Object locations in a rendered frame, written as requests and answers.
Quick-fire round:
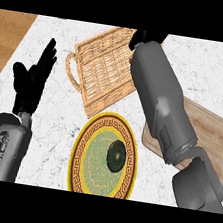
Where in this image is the wooden cutting board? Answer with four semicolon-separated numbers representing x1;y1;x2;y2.
135;90;223;193

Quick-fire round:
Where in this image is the yellow rimmed patterned plate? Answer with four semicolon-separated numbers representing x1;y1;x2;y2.
65;107;146;202

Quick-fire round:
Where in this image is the wicker basket with handle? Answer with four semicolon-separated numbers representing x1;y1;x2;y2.
57;20;168;129

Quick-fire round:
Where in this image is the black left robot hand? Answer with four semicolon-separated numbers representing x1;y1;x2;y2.
5;32;61;120

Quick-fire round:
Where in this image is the dark green round fruit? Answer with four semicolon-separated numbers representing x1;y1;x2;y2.
104;137;129;175

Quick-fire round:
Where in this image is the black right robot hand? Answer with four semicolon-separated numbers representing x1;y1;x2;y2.
127;28;169;57

